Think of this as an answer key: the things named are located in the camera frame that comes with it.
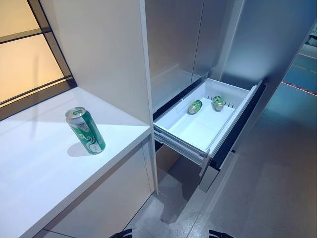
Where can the fridge drawer with white bin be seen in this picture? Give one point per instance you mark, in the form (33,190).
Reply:
(188,129)

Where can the tall green beer can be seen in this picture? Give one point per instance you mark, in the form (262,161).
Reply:
(85,131)

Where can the stainless steel fridge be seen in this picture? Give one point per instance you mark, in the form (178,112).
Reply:
(173,49)

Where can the small green drink can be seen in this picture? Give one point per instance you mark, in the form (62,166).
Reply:
(217,103)
(195,106)

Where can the tall white cabinet panel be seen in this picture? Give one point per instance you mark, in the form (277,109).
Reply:
(99,49)

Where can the white counter cabinet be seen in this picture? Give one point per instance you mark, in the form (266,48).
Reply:
(99,198)

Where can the black window frame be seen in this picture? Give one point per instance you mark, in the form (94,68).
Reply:
(56,49)

